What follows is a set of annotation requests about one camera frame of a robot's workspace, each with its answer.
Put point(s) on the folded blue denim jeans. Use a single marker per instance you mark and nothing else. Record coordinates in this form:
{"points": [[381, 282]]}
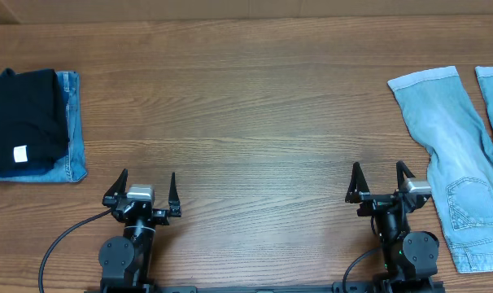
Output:
{"points": [[71, 168]]}

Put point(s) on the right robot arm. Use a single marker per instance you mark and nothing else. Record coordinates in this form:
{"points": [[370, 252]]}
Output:
{"points": [[410, 258]]}

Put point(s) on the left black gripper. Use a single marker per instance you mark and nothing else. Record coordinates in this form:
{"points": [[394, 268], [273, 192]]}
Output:
{"points": [[138, 210]]}

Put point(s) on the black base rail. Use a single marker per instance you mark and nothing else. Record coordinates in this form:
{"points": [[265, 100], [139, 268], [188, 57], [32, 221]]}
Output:
{"points": [[336, 287]]}

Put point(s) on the light blue denim jeans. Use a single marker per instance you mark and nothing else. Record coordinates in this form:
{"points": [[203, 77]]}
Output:
{"points": [[441, 117]]}

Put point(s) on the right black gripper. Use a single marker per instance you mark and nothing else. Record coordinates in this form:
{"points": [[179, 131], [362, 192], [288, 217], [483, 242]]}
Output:
{"points": [[385, 203]]}

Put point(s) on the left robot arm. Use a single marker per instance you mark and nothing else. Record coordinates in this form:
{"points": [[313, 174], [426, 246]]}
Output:
{"points": [[126, 259]]}

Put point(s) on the black folded shirt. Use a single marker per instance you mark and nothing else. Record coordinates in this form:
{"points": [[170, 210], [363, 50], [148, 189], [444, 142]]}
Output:
{"points": [[33, 122]]}

